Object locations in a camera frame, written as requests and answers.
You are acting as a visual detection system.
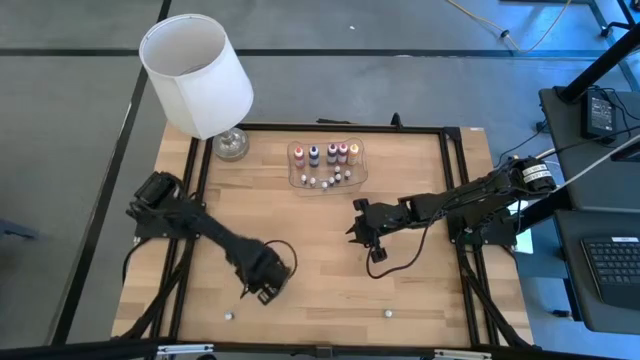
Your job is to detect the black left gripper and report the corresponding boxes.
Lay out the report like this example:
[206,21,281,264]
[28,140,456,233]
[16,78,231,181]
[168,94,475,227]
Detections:
[228,238,292,307]

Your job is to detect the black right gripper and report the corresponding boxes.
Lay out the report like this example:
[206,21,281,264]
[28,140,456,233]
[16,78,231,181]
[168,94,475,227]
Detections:
[345,197,417,265]

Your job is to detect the clear plastic bin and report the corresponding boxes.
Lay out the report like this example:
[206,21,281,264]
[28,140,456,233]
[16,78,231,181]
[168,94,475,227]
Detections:
[286,137,370,197]

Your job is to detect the white shade table lamp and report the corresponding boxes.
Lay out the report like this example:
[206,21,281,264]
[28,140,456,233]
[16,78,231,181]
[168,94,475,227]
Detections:
[138,13,255,162]

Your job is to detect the dark grey side desk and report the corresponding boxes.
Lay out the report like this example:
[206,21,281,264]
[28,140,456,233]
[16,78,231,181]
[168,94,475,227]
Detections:
[538,87,640,335]

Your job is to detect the grey chair leg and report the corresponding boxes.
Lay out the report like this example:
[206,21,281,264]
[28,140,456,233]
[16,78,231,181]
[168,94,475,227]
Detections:
[0,218,40,242]

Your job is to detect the black keyboard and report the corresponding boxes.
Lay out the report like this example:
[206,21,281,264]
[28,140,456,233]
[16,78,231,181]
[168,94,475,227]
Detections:
[580,236,640,311]

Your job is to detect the black power adapter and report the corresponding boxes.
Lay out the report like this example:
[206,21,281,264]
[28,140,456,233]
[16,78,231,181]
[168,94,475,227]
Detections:
[581,88,617,144]

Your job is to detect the black diagonal pole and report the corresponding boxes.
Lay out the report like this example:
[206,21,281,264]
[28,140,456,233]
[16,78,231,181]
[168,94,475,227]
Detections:
[556,22,640,105]

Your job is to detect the black chair base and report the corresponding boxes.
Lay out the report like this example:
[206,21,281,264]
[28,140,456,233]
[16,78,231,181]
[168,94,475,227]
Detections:
[598,0,640,40]

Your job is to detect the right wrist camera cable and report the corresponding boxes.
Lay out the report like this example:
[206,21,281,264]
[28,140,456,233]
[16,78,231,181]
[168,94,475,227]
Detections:
[365,209,451,280]

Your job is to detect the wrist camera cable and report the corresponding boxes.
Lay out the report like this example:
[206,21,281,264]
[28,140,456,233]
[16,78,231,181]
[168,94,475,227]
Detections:
[365,209,451,280]
[262,238,300,281]

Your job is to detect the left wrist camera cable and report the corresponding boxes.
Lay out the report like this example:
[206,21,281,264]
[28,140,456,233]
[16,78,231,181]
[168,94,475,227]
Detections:
[262,238,300,281]

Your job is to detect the silver metal bracket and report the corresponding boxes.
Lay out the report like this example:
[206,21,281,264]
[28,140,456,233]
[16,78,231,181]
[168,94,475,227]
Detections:
[157,343,215,357]
[433,349,494,360]

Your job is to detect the black aluminium table frame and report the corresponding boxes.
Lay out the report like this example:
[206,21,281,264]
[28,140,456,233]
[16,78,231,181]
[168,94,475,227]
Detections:
[0,113,616,360]

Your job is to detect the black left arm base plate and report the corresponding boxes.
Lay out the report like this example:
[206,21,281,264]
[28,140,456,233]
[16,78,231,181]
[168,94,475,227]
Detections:
[125,199,206,240]

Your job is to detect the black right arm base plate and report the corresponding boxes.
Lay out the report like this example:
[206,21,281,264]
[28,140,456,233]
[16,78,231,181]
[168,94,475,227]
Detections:
[446,199,519,247]

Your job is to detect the yellow floor cable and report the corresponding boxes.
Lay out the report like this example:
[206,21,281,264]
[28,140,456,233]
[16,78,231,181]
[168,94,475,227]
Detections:
[446,0,574,54]

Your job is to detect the white cable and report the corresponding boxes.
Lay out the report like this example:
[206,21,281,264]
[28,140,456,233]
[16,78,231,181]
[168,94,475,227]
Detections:
[554,132,640,191]

